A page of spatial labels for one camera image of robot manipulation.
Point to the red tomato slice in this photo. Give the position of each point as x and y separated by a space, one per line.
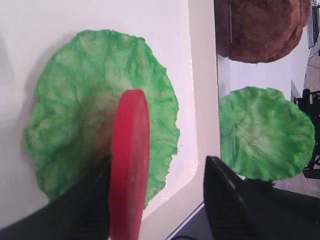
130 151

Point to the green lettuce leaf on tray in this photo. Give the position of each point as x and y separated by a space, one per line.
77 96

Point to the white rectangular tray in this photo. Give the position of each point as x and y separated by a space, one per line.
32 31

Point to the clear acrylic right rack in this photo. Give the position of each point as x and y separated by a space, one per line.
223 37

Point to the brown meat patty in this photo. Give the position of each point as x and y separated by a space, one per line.
293 41
260 28

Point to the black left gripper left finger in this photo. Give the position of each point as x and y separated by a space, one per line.
79 214

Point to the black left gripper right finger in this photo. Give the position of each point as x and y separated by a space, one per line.
227 217

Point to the green lettuce leaf in holder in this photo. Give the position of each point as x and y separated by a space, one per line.
274 138

